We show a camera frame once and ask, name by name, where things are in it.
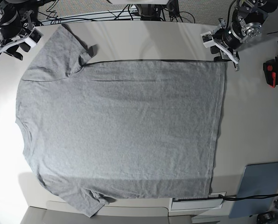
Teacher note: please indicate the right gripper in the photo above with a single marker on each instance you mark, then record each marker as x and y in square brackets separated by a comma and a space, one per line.
[13, 32]

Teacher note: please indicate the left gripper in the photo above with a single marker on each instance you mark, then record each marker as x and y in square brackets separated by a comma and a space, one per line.
[227, 40]

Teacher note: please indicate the grey T-shirt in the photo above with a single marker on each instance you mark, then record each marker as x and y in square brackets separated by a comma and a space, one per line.
[118, 129]

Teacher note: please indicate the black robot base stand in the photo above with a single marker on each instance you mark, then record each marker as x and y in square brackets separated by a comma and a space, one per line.
[149, 12]

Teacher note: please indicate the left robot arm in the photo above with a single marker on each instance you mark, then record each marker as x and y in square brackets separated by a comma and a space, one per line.
[247, 20]

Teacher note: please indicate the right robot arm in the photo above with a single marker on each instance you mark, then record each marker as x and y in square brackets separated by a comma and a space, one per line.
[10, 7]

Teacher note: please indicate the black orange bar clamp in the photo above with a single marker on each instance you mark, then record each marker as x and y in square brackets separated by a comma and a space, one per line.
[270, 69]

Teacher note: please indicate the blue grey flat board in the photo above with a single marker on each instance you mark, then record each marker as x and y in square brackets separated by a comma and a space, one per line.
[258, 179]

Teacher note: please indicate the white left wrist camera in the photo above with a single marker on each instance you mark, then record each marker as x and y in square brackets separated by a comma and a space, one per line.
[207, 39]

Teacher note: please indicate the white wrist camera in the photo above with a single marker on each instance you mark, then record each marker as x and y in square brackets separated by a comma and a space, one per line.
[33, 38]
[207, 39]

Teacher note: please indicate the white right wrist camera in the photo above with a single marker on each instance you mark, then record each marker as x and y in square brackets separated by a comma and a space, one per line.
[33, 38]

